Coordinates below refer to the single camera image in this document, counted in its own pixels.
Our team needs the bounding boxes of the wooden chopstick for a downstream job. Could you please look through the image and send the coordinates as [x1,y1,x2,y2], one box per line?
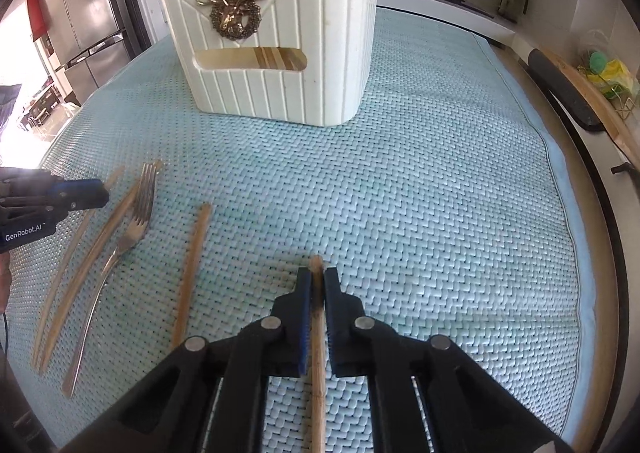
[30,167,132,375]
[309,255,326,453]
[41,179,140,375]
[171,202,213,349]

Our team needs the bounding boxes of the silver metal fork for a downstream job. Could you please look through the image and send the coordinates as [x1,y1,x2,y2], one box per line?
[62,160,163,398]

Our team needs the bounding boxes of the wooden chopstick under fork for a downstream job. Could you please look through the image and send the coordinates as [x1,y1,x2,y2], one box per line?
[41,179,140,375]

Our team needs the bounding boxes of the stainless steel refrigerator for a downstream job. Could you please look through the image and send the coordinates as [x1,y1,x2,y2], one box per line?
[38,0,131,103]

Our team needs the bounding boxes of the light blue woven mat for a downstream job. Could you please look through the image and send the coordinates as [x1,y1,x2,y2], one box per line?
[8,10,596,445]

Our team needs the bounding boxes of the white ribbed utensil holder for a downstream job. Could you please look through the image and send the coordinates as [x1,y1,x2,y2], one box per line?
[162,0,378,127]

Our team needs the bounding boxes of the black cutting board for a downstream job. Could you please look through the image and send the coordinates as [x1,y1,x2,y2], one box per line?
[527,49,605,132]

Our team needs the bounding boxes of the wooden cutting board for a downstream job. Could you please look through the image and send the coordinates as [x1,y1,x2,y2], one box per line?
[529,49,639,170]

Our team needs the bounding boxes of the bag with yellow green items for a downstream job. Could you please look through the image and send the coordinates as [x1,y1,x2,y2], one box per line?
[578,29,639,119]

